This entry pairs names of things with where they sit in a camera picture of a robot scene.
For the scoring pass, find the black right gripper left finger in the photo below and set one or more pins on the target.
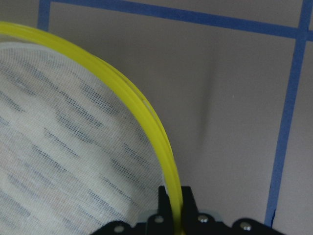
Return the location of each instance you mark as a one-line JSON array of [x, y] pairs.
[[161, 222]]

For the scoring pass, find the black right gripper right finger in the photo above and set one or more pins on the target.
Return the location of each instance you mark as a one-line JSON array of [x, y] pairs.
[[193, 220]]

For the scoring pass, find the yellow rimmed steamer basket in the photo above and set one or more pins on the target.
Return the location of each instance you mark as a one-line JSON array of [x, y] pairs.
[[80, 145]]

